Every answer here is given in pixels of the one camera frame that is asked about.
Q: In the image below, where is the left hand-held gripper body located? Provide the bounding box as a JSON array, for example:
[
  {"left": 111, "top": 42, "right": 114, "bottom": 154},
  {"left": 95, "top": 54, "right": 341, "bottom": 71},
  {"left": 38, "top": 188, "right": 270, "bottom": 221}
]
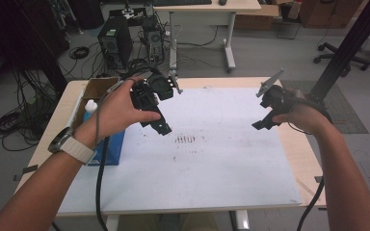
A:
[{"left": 129, "top": 69, "right": 184, "bottom": 115}]

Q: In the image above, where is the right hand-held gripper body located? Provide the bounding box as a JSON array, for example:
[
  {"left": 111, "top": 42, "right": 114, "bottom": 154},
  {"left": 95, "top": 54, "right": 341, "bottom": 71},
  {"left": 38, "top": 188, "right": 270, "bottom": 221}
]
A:
[{"left": 255, "top": 67, "right": 299, "bottom": 116}]

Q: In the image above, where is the blue cardboard box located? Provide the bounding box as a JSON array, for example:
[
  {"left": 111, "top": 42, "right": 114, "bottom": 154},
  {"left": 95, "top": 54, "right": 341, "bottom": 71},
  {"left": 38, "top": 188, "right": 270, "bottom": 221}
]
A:
[{"left": 70, "top": 76, "right": 126, "bottom": 167}]

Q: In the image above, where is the person's left hand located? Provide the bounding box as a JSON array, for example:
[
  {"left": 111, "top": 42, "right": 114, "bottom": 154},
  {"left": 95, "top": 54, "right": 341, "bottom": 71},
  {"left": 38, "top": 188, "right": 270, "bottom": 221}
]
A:
[{"left": 72, "top": 76, "right": 163, "bottom": 151}]

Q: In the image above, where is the person's right hand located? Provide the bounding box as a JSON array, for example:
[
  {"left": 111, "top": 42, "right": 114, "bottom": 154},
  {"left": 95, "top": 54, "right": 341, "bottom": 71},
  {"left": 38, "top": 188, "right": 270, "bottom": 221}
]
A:
[{"left": 271, "top": 90, "right": 334, "bottom": 137}]

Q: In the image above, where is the open computer case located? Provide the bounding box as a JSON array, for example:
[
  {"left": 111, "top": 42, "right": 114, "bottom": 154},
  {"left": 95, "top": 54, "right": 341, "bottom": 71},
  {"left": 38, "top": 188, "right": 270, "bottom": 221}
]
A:
[{"left": 140, "top": 22, "right": 170, "bottom": 65}]

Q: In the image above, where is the black computer tower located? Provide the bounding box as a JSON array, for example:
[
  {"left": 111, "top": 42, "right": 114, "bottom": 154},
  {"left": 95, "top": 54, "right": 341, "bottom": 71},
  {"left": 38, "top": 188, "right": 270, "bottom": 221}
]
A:
[{"left": 96, "top": 15, "right": 134, "bottom": 70}]

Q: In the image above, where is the grey floor mat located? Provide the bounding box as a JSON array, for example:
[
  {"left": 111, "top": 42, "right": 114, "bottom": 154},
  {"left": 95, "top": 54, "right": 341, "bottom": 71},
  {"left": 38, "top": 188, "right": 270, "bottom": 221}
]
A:
[{"left": 280, "top": 79, "right": 370, "bottom": 135}]

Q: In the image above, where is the black office chair base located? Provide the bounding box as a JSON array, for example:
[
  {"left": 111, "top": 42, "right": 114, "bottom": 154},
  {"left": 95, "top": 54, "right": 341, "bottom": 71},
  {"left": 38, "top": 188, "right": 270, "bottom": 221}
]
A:
[{"left": 312, "top": 41, "right": 370, "bottom": 78}]

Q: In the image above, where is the brown cardboard box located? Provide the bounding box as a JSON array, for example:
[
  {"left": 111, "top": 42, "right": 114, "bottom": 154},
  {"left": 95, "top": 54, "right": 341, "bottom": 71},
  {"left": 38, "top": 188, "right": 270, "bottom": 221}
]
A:
[{"left": 233, "top": 3, "right": 282, "bottom": 32}]

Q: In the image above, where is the wristwatch with white band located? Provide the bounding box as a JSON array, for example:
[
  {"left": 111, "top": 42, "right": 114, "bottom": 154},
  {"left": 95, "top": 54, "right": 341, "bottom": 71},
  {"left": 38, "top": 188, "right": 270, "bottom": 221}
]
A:
[{"left": 46, "top": 126, "right": 97, "bottom": 166}]

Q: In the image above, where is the black keyboard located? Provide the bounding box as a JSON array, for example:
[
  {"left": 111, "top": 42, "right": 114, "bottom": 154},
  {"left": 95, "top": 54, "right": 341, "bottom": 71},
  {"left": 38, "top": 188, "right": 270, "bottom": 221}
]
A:
[{"left": 152, "top": 0, "right": 213, "bottom": 8}]

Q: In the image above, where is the white table leg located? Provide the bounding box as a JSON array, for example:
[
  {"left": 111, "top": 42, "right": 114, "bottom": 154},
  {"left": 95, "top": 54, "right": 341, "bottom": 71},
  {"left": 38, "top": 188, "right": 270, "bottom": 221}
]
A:
[
  {"left": 103, "top": 215, "right": 121, "bottom": 231},
  {"left": 233, "top": 210, "right": 251, "bottom": 231}
]

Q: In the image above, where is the brown wooden cabinet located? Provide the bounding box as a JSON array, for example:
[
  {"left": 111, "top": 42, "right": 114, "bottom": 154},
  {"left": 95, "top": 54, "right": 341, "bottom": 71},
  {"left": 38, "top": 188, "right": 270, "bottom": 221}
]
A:
[{"left": 298, "top": 0, "right": 366, "bottom": 30}]

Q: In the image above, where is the white desk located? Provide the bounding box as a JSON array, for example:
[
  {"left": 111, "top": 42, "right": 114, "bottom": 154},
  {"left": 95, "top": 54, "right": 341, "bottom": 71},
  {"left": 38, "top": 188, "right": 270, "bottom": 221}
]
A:
[{"left": 152, "top": 0, "right": 263, "bottom": 73}]

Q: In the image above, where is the black tape strip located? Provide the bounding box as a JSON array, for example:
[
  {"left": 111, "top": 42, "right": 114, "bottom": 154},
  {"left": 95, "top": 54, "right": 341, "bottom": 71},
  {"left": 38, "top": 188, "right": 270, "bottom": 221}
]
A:
[{"left": 12, "top": 164, "right": 40, "bottom": 182}]

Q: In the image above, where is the dark curtain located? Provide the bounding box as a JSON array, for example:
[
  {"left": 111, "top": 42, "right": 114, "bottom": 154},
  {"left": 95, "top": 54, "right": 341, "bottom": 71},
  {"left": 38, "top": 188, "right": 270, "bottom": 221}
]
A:
[{"left": 0, "top": 0, "right": 71, "bottom": 94}]

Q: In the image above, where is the black wire stand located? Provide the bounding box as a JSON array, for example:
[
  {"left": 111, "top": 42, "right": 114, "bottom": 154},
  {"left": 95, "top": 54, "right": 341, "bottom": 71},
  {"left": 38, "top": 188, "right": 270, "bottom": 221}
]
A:
[{"left": 275, "top": 12, "right": 304, "bottom": 40}]

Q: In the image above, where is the left hand-held gripper cable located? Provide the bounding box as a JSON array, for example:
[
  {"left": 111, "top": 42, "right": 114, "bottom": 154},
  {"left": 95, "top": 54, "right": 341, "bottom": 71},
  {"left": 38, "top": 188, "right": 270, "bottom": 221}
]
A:
[{"left": 93, "top": 79, "right": 125, "bottom": 231}]

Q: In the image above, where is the hand-held gripper cable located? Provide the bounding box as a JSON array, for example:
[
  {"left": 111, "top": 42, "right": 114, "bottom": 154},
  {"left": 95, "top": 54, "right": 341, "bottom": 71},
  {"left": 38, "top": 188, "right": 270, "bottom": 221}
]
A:
[
  {"left": 287, "top": 95, "right": 334, "bottom": 231},
  {"left": 93, "top": 79, "right": 125, "bottom": 231}
]

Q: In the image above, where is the small black cable coil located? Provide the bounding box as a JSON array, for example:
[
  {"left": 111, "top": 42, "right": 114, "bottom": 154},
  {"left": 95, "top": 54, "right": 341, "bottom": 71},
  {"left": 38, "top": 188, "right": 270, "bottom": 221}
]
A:
[{"left": 68, "top": 45, "right": 92, "bottom": 61}]

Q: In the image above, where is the right hand-held gripper cable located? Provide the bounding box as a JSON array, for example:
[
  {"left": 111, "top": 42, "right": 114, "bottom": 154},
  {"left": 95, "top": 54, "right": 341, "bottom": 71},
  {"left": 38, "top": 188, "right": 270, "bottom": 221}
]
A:
[{"left": 287, "top": 95, "right": 334, "bottom": 231}]

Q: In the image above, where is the black metal post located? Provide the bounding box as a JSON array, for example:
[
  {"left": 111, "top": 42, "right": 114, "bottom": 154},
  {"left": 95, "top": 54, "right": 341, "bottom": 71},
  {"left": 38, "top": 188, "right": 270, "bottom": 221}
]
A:
[{"left": 305, "top": 0, "right": 370, "bottom": 104}]

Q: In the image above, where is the black cable bundle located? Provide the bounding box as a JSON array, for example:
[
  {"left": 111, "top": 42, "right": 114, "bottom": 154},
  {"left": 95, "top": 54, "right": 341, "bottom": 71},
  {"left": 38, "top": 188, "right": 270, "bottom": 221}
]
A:
[{"left": 0, "top": 67, "right": 60, "bottom": 152}]

